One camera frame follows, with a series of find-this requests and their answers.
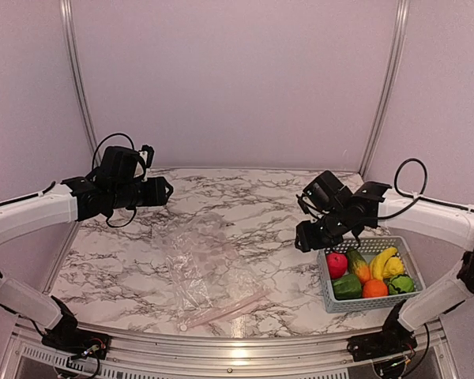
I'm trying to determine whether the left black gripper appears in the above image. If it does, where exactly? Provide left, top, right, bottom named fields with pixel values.
left=111, top=176, right=173, bottom=209

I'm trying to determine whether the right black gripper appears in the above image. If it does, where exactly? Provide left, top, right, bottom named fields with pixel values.
left=295, top=208, right=351, bottom=252

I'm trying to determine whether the grey plastic basket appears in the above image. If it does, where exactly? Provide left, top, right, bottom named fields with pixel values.
left=318, top=236, right=425, bottom=313

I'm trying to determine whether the yellow toy banana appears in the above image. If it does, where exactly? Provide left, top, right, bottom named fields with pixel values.
left=370, top=247, right=398, bottom=280

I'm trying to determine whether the yellow toy lemon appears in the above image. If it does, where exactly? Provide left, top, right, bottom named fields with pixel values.
left=382, top=257, right=405, bottom=279

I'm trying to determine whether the clear zip top bag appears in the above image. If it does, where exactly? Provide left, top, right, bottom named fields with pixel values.
left=154, top=215, right=269, bottom=332

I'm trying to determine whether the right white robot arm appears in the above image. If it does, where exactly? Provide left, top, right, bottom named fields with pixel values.
left=295, top=171, right=474, bottom=362

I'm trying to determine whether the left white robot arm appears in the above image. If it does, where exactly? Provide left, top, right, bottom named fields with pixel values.
left=0, top=177, right=174, bottom=355

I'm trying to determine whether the red toy apple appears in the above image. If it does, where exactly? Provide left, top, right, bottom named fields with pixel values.
left=325, top=253, right=348, bottom=280

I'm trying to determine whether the green orange toy cucumber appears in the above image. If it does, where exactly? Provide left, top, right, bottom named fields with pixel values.
left=346, top=248, right=371, bottom=285

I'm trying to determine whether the green toy bell pepper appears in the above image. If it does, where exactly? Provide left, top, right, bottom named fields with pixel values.
left=332, top=274, right=363, bottom=300

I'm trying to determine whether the orange toy orange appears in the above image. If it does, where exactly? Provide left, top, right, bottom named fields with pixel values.
left=362, top=279, right=389, bottom=298

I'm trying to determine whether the green toy cabbage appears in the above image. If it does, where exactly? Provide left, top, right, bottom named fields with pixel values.
left=388, top=274, right=416, bottom=295

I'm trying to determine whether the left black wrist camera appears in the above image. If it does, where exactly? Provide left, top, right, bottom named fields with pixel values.
left=96, top=144, right=155, bottom=188

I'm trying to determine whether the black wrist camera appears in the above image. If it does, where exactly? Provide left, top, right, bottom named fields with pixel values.
left=96, top=144, right=155, bottom=188
left=296, top=171, right=353, bottom=217

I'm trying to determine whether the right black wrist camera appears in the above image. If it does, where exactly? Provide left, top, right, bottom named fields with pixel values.
left=296, top=171, right=353, bottom=217

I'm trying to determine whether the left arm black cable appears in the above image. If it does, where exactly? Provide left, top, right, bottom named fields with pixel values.
left=91, top=133, right=151, bottom=228

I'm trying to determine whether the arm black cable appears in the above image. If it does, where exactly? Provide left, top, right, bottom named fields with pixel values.
left=378, top=158, right=430, bottom=220
left=91, top=133, right=151, bottom=228

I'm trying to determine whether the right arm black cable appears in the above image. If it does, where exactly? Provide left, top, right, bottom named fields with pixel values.
left=378, top=158, right=430, bottom=220

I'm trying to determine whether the front aluminium rail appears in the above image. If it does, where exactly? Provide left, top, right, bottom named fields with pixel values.
left=0, top=320, right=460, bottom=378

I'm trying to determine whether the left aluminium frame post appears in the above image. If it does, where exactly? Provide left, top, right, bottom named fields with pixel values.
left=59, top=0, right=100, bottom=162

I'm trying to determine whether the aluminium frame post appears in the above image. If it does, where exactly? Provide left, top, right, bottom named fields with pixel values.
left=359, top=0, right=410, bottom=178
left=59, top=0, right=100, bottom=162

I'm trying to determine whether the right aluminium frame post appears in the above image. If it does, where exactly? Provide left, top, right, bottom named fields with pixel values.
left=359, top=0, right=410, bottom=178

